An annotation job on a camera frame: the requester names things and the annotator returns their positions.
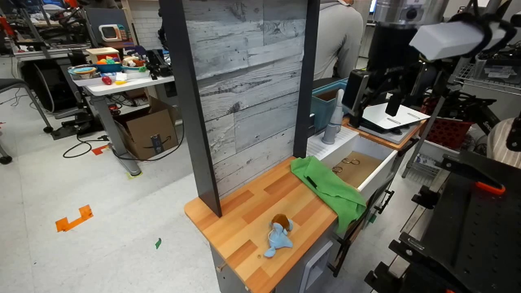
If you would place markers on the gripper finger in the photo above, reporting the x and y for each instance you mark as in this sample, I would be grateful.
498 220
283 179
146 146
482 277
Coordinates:
356 118
394 103

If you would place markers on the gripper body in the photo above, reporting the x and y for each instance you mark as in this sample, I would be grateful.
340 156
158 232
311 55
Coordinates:
390 49

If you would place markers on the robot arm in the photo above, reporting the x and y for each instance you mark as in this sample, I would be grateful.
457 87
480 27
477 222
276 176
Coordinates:
407 11

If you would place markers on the green cloth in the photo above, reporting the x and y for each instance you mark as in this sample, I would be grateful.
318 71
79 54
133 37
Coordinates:
333 191

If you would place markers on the white toy stove burner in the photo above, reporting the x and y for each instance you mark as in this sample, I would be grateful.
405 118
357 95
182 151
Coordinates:
390 120

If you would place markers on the grey toy tap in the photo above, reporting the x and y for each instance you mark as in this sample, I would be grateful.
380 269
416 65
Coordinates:
334 122

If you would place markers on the blue plastic bin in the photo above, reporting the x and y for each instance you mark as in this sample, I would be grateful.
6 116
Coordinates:
323 106

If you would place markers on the metal rings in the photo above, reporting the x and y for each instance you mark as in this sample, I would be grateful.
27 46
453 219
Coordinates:
350 161

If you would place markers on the toy kitchen sink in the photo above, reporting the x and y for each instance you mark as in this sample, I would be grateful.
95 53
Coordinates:
358 167

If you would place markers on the person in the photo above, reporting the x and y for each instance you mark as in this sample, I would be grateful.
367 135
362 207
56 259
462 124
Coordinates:
338 36

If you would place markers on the red plastic basket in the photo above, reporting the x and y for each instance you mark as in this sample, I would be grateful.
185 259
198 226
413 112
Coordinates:
447 132

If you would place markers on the toy kitchen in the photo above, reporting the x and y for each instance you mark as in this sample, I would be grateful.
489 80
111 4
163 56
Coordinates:
252 122

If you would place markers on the toy oven door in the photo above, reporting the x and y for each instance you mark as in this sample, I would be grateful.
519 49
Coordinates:
350 240

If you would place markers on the orange clamp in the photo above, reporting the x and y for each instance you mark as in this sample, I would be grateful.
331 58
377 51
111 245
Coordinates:
490 188

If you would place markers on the blue plush toy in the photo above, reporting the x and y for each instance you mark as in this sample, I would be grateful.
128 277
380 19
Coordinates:
279 240

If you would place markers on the grey toy appliance door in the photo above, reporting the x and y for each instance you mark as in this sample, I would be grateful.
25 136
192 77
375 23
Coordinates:
315 266

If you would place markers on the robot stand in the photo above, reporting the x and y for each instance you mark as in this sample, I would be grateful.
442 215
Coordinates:
480 240

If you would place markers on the black device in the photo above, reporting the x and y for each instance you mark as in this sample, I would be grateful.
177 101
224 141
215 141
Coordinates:
158 63

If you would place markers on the cardboard box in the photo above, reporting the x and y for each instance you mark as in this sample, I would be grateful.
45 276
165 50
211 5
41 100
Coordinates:
148 132

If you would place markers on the white bowl of toys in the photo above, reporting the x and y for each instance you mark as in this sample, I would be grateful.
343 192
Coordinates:
134 65

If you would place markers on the white desk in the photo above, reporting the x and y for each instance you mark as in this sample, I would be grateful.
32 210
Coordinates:
110 118

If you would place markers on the red toy fruit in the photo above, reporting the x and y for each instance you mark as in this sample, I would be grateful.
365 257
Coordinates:
106 80

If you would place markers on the blue bowl of toys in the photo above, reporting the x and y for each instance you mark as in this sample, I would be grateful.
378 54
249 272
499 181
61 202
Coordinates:
108 66

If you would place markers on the white toy microwave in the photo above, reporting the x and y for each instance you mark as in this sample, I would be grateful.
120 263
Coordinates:
110 32

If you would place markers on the wooden box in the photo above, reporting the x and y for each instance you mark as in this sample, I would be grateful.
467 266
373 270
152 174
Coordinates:
101 53

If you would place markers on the stack of plates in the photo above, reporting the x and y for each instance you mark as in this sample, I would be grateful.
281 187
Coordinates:
82 71

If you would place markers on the cluttered workbench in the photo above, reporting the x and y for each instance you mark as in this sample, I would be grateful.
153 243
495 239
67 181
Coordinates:
40 32

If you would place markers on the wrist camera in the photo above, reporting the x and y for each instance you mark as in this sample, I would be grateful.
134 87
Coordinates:
354 87

